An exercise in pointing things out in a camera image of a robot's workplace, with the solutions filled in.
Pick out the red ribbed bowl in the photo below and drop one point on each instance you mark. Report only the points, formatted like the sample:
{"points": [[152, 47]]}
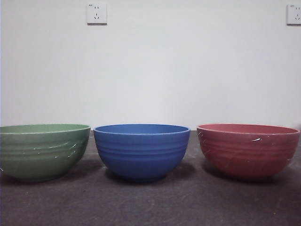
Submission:
{"points": [[247, 155]]}

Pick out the white wall socket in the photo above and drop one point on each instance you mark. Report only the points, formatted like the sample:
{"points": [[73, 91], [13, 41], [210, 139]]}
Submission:
{"points": [[97, 13], [294, 14]]}

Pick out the blue ribbed bowl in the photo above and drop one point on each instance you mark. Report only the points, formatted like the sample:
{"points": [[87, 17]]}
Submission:
{"points": [[141, 153]]}

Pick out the green ribbed bowl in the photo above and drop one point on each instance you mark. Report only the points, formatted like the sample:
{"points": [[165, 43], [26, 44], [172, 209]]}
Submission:
{"points": [[35, 153]]}

